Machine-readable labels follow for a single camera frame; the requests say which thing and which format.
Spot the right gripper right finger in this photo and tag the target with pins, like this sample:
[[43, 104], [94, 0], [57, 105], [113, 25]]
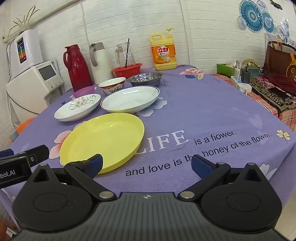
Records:
[[211, 174]]

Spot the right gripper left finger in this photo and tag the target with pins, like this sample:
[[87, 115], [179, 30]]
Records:
[[82, 175]]

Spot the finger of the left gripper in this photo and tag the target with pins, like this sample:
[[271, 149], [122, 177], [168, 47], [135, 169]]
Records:
[[37, 155]]

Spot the yellow plastic plate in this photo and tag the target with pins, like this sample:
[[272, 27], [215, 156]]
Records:
[[115, 136]]

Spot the white floral ceramic plate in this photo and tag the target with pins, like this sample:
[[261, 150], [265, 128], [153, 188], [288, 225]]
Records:
[[78, 108]]

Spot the purple plastic bowl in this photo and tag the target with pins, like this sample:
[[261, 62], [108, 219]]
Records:
[[85, 91]]

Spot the white blue-rimmed plate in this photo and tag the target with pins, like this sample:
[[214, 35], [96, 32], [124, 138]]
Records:
[[130, 100]]

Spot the white red patterned bowl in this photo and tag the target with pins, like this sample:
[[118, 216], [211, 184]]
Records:
[[112, 85]]

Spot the stainless steel bowl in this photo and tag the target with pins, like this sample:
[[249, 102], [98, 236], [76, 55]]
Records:
[[143, 79]]

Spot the left hand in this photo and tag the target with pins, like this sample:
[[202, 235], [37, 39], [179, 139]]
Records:
[[3, 228]]

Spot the orange stool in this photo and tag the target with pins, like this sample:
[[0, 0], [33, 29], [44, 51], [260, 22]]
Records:
[[20, 129]]

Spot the white water dispenser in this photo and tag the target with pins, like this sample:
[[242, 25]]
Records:
[[34, 90]]

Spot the purple floral tablecloth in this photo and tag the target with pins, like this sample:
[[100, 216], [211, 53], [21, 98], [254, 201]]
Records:
[[211, 118]]

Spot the white power strip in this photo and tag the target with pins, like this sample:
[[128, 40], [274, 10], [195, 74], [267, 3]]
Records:
[[239, 85]]

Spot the white thermos jug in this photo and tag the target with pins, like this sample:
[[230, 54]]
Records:
[[101, 65]]

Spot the red thermos jug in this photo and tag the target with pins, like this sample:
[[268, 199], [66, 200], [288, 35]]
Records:
[[77, 68]]

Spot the black charger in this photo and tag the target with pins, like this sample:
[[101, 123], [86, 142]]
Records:
[[245, 77]]

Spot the green plastic box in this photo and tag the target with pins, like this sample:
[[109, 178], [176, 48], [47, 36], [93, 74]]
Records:
[[226, 70]]

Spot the white water purifier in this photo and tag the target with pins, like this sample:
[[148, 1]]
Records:
[[25, 52]]

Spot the red plastic basket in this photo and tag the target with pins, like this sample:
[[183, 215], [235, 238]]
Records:
[[128, 71]]

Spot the red knitted cloth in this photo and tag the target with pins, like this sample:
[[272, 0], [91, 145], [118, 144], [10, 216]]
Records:
[[284, 83]]

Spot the glass pitcher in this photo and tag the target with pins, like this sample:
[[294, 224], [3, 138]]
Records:
[[120, 53]]

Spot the yellow detergent bottle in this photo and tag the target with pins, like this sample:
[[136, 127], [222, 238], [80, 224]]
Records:
[[163, 51]]

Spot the green potted plant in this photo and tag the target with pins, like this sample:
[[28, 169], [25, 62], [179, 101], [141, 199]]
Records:
[[24, 23]]

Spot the brown paper bag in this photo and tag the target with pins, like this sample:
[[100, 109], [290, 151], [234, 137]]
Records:
[[279, 60]]

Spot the black stirring stick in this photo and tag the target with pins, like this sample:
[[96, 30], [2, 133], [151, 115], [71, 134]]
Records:
[[127, 49]]

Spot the blue paper fan decoration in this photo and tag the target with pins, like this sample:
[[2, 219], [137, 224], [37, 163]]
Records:
[[254, 15]]

